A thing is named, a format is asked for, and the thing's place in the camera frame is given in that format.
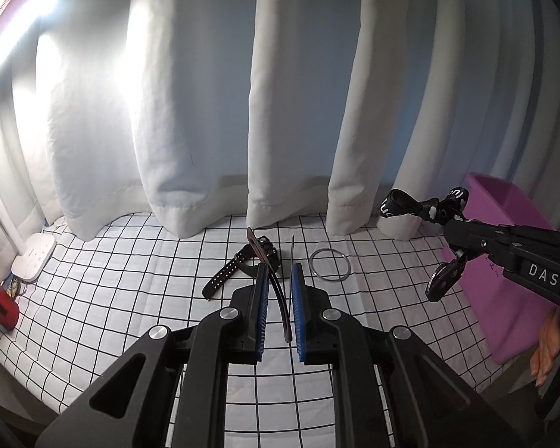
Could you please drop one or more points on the right human hand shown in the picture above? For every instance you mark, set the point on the right human hand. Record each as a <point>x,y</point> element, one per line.
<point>542,360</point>

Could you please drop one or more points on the grey metal hair pin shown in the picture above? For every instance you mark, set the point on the grey metal hair pin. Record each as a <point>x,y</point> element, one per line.
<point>280,289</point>

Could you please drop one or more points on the white grid bed sheet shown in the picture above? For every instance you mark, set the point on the white grid bed sheet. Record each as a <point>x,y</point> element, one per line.
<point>94,299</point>

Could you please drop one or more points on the black wrist watch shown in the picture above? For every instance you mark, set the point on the black wrist watch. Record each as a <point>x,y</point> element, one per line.
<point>240,262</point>

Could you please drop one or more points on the plain silver bangle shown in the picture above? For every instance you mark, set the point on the plain silver bangle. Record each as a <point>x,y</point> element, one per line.
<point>331,265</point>

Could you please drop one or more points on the pink plastic bin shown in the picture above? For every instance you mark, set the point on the pink plastic bin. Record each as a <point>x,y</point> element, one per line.
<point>509,315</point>

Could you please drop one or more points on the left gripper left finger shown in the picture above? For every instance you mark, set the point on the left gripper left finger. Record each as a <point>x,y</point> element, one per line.
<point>169,388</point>

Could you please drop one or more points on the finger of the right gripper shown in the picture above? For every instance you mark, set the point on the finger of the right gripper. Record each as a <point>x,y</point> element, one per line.
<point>529,256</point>

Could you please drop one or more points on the white curtain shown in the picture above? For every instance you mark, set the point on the white curtain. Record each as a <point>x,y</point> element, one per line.
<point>198,109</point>

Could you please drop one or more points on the white charger box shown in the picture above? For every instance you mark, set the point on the white charger box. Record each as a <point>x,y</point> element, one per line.
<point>39,248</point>

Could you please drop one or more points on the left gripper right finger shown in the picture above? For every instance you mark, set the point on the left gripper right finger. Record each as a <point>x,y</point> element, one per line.
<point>390,388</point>

